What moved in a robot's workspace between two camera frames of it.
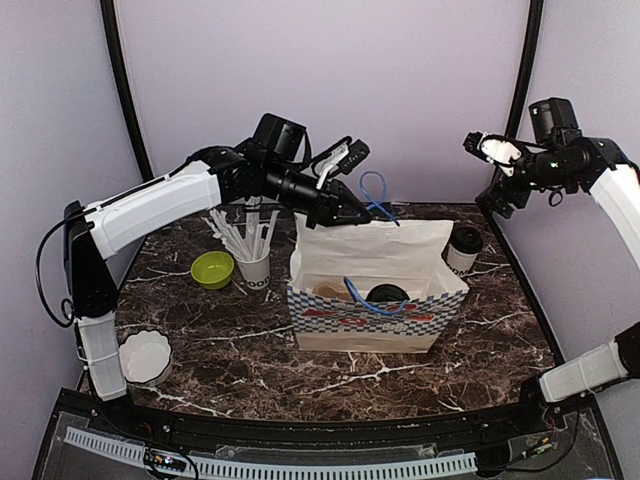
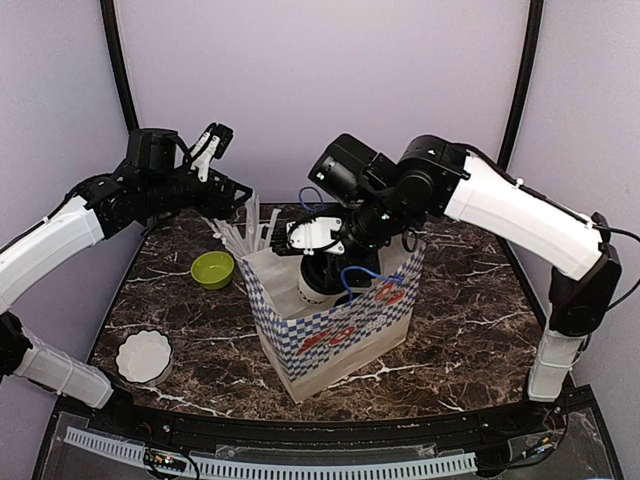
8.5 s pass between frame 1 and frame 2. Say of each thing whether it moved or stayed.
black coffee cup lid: moved
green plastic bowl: stayed
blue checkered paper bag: moved
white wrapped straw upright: stayed
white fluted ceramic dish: stayed
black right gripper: moved
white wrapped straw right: stayed
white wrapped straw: stayed
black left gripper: moved
